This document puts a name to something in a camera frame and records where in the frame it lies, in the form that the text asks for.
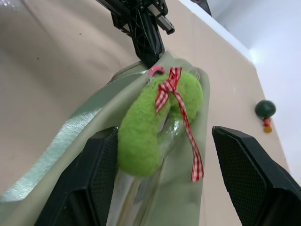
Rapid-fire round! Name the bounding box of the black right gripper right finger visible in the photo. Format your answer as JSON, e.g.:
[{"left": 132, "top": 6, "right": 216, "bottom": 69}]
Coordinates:
[{"left": 211, "top": 125, "right": 301, "bottom": 226}]

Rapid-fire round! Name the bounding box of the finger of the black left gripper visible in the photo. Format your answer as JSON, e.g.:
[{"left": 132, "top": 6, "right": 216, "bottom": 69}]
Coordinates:
[
  {"left": 129, "top": 11, "right": 155, "bottom": 67},
  {"left": 150, "top": 17, "right": 165, "bottom": 68}
]

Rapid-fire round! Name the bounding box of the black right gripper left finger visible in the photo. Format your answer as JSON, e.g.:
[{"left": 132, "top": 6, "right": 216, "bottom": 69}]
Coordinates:
[{"left": 35, "top": 126, "right": 119, "bottom": 226}]

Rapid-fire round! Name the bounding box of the green plush zipper charm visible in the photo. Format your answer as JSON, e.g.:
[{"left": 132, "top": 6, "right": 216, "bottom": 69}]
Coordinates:
[{"left": 117, "top": 70, "right": 204, "bottom": 177}]

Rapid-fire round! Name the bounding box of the pale green zip pouch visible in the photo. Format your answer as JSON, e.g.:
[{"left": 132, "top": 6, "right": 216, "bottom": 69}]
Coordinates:
[{"left": 0, "top": 50, "right": 211, "bottom": 226}]

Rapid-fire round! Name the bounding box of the pink zipper clasp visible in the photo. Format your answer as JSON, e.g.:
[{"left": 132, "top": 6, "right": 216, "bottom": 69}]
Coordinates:
[{"left": 148, "top": 65, "right": 166, "bottom": 78}]

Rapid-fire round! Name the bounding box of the red white gingham ribbon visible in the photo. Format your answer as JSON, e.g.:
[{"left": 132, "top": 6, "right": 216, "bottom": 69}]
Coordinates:
[{"left": 155, "top": 67, "right": 205, "bottom": 182}]

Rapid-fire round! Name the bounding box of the beige table cloth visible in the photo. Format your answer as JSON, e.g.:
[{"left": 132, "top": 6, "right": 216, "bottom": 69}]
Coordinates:
[{"left": 0, "top": 0, "right": 301, "bottom": 196}]

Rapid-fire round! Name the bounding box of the dark green ball toy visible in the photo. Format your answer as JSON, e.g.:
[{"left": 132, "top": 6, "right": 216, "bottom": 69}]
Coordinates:
[{"left": 255, "top": 99, "right": 276, "bottom": 134}]

